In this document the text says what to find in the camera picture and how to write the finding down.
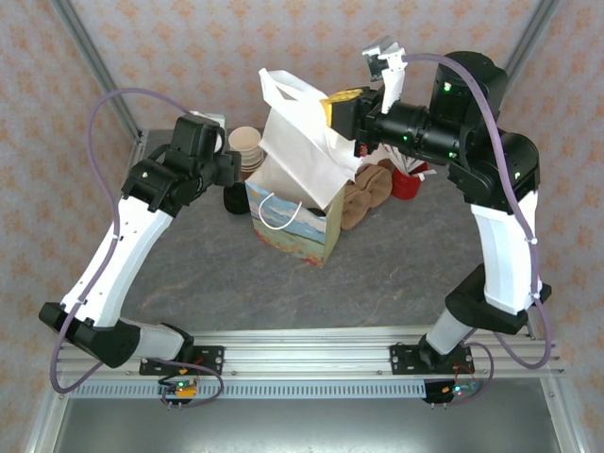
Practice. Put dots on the white paper bag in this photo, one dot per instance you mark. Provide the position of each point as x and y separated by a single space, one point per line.
302 141

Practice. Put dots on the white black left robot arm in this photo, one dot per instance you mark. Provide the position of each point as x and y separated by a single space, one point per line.
122 255

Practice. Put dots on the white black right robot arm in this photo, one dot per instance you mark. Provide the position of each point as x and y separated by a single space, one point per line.
505 255

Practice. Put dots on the stack of paper cups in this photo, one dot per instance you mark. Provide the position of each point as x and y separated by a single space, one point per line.
245 141

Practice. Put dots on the stack of black lids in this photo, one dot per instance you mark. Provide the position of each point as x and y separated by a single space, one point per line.
235 203

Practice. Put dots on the paper-wrapped straw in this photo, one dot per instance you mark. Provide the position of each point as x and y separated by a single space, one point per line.
428 175
396 158

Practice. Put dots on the red cup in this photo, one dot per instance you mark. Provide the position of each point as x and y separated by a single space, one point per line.
408 186

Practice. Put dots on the brown pulp cup carrier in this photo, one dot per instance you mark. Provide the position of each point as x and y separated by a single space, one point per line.
363 198

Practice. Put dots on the small control circuit board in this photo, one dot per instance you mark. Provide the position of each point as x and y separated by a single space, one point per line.
181 389
453 390

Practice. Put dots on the grey metal panel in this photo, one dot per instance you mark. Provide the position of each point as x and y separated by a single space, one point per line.
307 424

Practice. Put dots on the aluminium frame post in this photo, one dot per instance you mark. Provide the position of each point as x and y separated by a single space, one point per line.
533 33
94 61

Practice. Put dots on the wide aluminium base rail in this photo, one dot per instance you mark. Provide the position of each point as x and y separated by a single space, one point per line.
307 354

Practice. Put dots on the aluminium frame leg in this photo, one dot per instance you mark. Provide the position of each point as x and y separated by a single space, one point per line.
568 424
42 429

